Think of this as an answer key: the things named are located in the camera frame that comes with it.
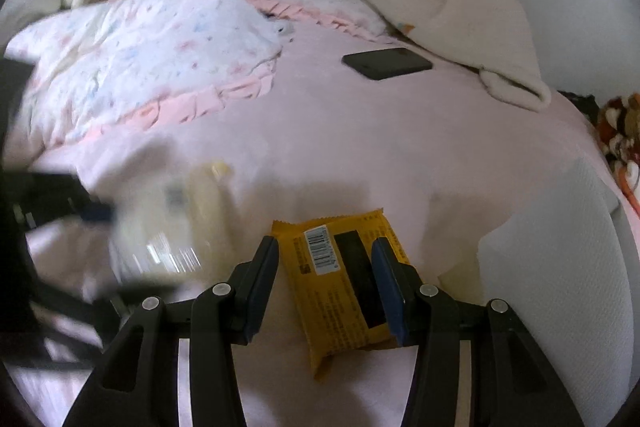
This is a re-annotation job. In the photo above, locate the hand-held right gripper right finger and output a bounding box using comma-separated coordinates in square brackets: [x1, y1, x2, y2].
[370, 236, 586, 427]

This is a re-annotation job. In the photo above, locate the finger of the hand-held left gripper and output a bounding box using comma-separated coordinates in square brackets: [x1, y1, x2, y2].
[0, 168, 117, 227]
[25, 274, 181, 358]

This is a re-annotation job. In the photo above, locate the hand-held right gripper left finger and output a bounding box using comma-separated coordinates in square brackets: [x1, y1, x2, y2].
[62, 234, 281, 427]

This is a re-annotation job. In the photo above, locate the yellow snack packet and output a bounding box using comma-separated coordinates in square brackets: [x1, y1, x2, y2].
[270, 208, 413, 380]

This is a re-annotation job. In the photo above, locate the pale yellow packet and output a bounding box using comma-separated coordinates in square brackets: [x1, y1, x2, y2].
[107, 161, 238, 280]

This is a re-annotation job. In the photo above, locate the white storage box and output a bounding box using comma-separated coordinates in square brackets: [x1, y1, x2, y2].
[477, 156, 640, 427]

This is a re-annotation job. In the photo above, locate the floral quilt with pink ruffle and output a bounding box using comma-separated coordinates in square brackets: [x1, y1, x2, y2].
[4, 0, 286, 148]

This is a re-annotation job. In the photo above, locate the black smartphone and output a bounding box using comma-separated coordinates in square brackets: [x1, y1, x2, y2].
[341, 47, 434, 82]

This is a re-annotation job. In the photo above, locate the dark cloth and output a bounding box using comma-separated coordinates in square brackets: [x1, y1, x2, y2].
[557, 89, 598, 110]

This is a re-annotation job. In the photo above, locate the red white patterned pillow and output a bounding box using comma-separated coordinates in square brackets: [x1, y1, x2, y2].
[595, 93, 640, 212]

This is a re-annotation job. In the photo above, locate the white fluffy blanket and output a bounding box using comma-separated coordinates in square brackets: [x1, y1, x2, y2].
[320, 0, 552, 112]

